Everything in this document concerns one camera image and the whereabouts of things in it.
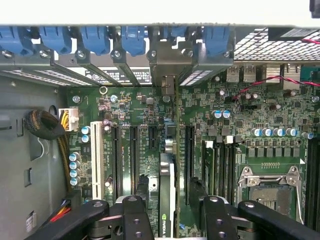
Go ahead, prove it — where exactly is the black RAM slot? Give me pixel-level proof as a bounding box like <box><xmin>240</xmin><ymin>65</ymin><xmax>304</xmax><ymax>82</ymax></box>
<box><xmin>216</xmin><ymin>143</ymin><xmax>227</xmax><ymax>203</ymax></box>
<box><xmin>305</xmin><ymin>138</ymin><xmax>315</xmax><ymax>226</ymax></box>
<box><xmin>225</xmin><ymin>136</ymin><xmax>237</xmax><ymax>205</ymax></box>
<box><xmin>313</xmin><ymin>138</ymin><xmax>320</xmax><ymax>230</ymax></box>

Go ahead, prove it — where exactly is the CPU socket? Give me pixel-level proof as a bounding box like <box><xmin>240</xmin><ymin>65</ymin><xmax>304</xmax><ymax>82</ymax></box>
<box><xmin>236</xmin><ymin>165</ymin><xmax>305</xmax><ymax>225</ymax></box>

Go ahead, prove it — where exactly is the long expansion slot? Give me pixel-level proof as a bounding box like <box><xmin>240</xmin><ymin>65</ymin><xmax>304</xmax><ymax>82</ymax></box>
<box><xmin>128</xmin><ymin>124</ymin><xmax>141</xmax><ymax>187</ymax></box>
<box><xmin>111</xmin><ymin>124</ymin><xmax>124</xmax><ymax>201</ymax></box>
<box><xmin>184</xmin><ymin>124</ymin><xmax>197</xmax><ymax>206</ymax></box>

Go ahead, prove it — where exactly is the white PCI expansion slot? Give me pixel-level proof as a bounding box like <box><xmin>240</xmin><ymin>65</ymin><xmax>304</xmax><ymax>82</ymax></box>
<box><xmin>89</xmin><ymin>120</ymin><xmax>106</xmax><ymax>201</ymax></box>

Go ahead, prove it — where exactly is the short expansion slot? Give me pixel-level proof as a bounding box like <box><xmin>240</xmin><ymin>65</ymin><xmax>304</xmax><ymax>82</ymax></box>
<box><xmin>148</xmin><ymin>125</ymin><xmax>159</xmax><ymax>150</ymax></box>

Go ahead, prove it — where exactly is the green motherboard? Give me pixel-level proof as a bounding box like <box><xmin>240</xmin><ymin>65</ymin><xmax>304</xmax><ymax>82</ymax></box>
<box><xmin>67</xmin><ymin>62</ymin><xmax>320</xmax><ymax>240</ymax></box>

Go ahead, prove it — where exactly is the white power connector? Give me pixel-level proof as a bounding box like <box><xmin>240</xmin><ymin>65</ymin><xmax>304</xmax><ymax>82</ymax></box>
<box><xmin>58</xmin><ymin>106</ymin><xmax>80</xmax><ymax>133</ymax></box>

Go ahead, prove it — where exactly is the dark grey PC case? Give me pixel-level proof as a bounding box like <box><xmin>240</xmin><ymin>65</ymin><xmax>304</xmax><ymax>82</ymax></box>
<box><xmin>0</xmin><ymin>23</ymin><xmax>320</xmax><ymax>240</ymax></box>

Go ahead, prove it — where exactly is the black back panel label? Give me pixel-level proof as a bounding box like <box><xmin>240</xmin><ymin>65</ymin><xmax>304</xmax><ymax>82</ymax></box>
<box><xmin>84</xmin><ymin>69</ymin><xmax>152</xmax><ymax>85</ymax></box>

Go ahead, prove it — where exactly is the perforated metal slot cover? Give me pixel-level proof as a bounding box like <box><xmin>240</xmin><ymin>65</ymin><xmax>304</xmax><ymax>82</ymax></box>
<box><xmin>33</xmin><ymin>69</ymin><xmax>99</xmax><ymax>87</ymax></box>
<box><xmin>178</xmin><ymin>41</ymin><xmax>235</xmax><ymax>87</ymax></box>
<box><xmin>0</xmin><ymin>70</ymin><xmax>61</xmax><ymax>88</ymax></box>

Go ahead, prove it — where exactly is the silver USB port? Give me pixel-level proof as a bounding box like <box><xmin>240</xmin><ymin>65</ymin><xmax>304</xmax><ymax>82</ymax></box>
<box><xmin>226</xmin><ymin>64</ymin><xmax>241</xmax><ymax>83</ymax></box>
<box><xmin>242</xmin><ymin>64</ymin><xmax>257</xmax><ymax>83</ymax></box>

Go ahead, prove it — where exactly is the silver port block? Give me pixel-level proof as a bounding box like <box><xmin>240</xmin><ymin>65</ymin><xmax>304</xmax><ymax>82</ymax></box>
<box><xmin>283</xmin><ymin>63</ymin><xmax>301</xmax><ymax>91</ymax></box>
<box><xmin>264</xmin><ymin>63</ymin><xmax>281</xmax><ymax>84</ymax></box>

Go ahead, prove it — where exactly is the teal port connector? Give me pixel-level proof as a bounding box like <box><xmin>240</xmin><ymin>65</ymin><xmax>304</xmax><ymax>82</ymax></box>
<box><xmin>299</xmin><ymin>64</ymin><xmax>320</xmax><ymax>83</ymax></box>

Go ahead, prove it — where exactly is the blue card retention clip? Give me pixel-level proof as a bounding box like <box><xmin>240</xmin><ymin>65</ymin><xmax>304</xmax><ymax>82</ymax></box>
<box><xmin>38</xmin><ymin>26</ymin><xmax>74</xmax><ymax>56</ymax></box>
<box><xmin>79</xmin><ymin>26</ymin><xmax>111</xmax><ymax>57</ymax></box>
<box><xmin>161</xmin><ymin>25</ymin><xmax>188</xmax><ymax>43</ymax></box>
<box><xmin>201</xmin><ymin>25</ymin><xmax>231</xmax><ymax>57</ymax></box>
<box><xmin>0</xmin><ymin>26</ymin><xmax>34</xmax><ymax>57</ymax></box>
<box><xmin>120</xmin><ymin>25</ymin><xmax>148</xmax><ymax>58</ymax></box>

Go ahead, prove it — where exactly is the black case fan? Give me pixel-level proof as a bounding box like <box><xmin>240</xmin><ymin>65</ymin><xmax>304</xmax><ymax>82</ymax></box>
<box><xmin>267</xmin><ymin>26</ymin><xmax>320</xmax><ymax>43</ymax></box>

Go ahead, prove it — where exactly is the black connector with coloured wires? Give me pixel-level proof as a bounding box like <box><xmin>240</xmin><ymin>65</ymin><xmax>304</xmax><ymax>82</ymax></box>
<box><xmin>49</xmin><ymin>190</ymin><xmax>83</xmax><ymax>224</ymax></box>

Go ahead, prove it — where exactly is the wire locking lever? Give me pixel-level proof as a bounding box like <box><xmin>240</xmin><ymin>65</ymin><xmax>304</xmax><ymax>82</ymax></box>
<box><xmin>295</xmin><ymin>177</ymin><xmax>305</xmax><ymax>224</ymax></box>

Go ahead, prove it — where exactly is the black sleeved power cable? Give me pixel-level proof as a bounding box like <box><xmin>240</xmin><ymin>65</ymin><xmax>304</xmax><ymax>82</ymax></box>
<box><xmin>24</xmin><ymin>108</ymin><xmax>70</xmax><ymax>194</ymax></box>

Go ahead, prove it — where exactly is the twisted red black wire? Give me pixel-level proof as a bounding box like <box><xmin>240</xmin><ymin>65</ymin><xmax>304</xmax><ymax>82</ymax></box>
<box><xmin>231</xmin><ymin>74</ymin><xmax>320</xmax><ymax>101</ymax></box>

